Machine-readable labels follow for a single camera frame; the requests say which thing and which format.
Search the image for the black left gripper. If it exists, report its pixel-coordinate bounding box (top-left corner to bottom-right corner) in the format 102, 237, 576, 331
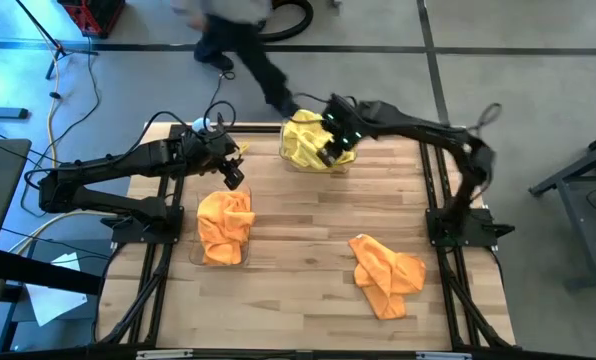
183, 128, 246, 191

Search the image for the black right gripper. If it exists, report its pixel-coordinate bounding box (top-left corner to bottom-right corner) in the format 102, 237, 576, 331
317, 93, 364, 169

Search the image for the clear plastic basket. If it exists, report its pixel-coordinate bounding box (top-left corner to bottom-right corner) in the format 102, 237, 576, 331
187, 182, 255, 269
277, 119, 353, 175

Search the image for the person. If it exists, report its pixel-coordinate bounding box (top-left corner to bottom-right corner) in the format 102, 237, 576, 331
170, 0, 302, 119

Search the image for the red black tool box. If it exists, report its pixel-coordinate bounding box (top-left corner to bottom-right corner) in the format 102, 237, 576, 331
57, 0, 127, 39

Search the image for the black tripod stand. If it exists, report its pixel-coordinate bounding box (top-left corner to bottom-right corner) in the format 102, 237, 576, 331
15, 0, 99, 81

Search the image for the black support beam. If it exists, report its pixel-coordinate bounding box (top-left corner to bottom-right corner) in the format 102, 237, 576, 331
0, 248, 104, 296

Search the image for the white paper sheet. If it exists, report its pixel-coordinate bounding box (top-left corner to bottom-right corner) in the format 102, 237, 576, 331
25, 252, 89, 327

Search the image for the grey metal bar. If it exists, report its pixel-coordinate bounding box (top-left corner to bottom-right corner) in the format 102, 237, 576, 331
0, 106, 30, 121

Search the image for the dark grey metal cart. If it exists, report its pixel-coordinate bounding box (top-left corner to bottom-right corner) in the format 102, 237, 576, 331
527, 127, 596, 294

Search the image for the black aluminium table frame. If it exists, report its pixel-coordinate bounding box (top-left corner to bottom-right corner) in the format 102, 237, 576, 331
95, 122, 517, 360

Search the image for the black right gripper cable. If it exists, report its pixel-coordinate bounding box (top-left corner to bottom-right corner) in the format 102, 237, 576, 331
292, 92, 332, 109

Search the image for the thin black floor cable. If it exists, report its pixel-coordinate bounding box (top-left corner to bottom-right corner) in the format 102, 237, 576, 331
205, 69, 237, 121

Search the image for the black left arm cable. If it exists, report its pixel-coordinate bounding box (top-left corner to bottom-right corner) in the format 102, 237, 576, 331
127, 99, 238, 151

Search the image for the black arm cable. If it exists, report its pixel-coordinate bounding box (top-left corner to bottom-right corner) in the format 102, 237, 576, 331
127, 99, 238, 151
470, 102, 503, 135

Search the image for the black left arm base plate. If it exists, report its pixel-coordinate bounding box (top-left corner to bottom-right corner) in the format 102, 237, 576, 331
108, 204, 185, 246

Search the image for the black vacuum hose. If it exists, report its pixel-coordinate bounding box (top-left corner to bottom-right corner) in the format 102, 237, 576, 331
260, 0, 315, 44

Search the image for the long black floor cable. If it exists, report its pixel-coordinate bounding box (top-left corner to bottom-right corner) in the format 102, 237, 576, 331
20, 37, 102, 219

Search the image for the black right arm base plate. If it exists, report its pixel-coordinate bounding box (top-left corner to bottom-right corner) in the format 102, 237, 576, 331
425, 207, 517, 249

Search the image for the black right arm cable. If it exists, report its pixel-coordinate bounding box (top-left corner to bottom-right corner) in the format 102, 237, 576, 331
470, 102, 503, 135

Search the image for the yellow floor cable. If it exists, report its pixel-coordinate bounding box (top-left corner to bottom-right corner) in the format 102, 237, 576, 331
38, 19, 62, 169

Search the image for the silver metal bracket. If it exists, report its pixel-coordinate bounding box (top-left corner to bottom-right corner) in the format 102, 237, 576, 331
136, 349, 194, 360
416, 351, 473, 360

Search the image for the white floor cable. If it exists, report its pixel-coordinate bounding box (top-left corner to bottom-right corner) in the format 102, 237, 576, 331
7, 209, 104, 256

